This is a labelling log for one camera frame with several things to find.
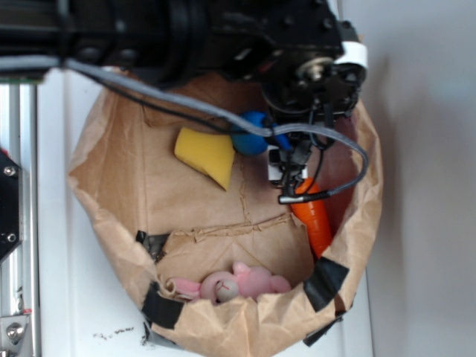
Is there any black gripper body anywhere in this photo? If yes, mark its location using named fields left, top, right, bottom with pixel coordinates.
left=262, top=21, right=368, bottom=121

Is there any blue golf ball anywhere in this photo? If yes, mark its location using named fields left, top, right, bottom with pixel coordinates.
left=231, top=111, right=268, bottom=156

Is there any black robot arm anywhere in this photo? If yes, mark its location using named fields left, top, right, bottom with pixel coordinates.
left=1, top=1, right=367, bottom=117

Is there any orange toy carrot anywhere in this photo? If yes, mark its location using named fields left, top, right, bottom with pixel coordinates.
left=291, top=200, right=333, bottom=260

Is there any yellow sponge wedge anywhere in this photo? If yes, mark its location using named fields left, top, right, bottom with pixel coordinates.
left=174, top=127, right=235, bottom=190

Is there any brown paper bag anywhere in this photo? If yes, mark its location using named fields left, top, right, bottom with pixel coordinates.
left=68, top=90, right=383, bottom=356

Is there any pink plush bunny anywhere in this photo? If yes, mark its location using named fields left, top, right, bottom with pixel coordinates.
left=167, top=262, right=292, bottom=305

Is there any white tray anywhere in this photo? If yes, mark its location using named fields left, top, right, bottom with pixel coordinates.
left=36, top=0, right=375, bottom=357

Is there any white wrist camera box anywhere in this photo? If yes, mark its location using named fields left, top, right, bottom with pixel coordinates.
left=267, top=145, right=310, bottom=188

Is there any grey braided cable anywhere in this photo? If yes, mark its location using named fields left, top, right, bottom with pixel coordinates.
left=0, top=55, right=370, bottom=205

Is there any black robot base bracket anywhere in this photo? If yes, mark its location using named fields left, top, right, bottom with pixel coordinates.
left=0, top=149, right=21, bottom=263

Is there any aluminium frame rail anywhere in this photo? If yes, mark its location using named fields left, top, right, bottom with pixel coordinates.
left=1, top=84, right=41, bottom=356

